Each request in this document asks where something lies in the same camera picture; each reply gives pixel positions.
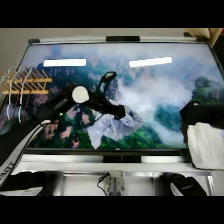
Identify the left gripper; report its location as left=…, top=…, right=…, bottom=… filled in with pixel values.
left=106, top=103, right=127, bottom=121

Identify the white garment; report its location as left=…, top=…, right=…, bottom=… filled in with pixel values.
left=185, top=121, right=224, bottom=171

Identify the black cable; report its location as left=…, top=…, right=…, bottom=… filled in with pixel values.
left=96, top=172, right=112, bottom=197

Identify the light grey shirt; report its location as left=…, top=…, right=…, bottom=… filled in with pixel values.
left=85, top=107, right=145, bottom=151

